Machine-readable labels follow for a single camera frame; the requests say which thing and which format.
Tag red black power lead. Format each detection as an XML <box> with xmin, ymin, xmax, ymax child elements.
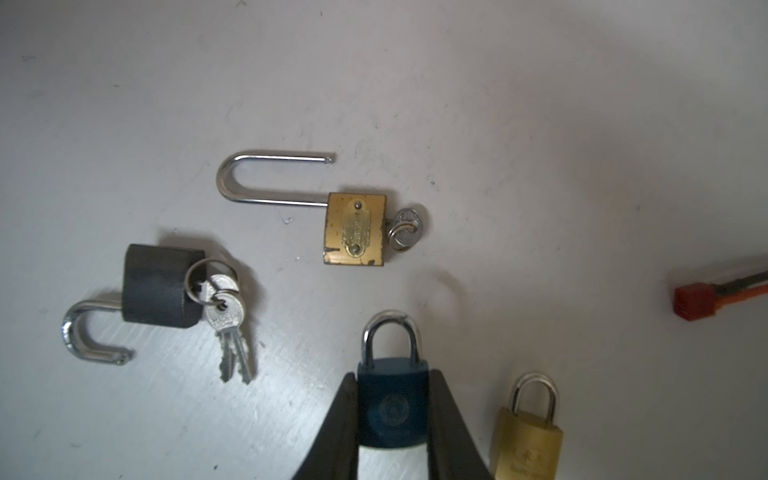
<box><xmin>672</xmin><ymin>271</ymin><xmax>767</xmax><ymax>322</ymax></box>

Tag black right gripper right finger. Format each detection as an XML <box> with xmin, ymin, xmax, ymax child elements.
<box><xmin>427</xmin><ymin>369</ymin><xmax>493</xmax><ymax>480</ymax></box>

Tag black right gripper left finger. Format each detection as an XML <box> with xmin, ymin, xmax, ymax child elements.
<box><xmin>293</xmin><ymin>372</ymin><xmax>359</xmax><ymax>480</ymax></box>

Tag blue padlock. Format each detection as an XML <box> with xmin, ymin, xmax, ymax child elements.
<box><xmin>357</xmin><ymin>310</ymin><xmax>429</xmax><ymax>449</ymax></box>

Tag small brass padlock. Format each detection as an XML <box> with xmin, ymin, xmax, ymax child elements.
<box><xmin>490</xmin><ymin>372</ymin><xmax>564</xmax><ymax>480</ymax></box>

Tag long shackle brass padlock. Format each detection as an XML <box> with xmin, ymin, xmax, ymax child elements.
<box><xmin>216</xmin><ymin>151</ymin><xmax>425</xmax><ymax>266</ymax></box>

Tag grey padlock keys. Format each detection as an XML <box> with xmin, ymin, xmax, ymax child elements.
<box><xmin>183</xmin><ymin>258</ymin><xmax>253</xmax><ymax>385</ymax></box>

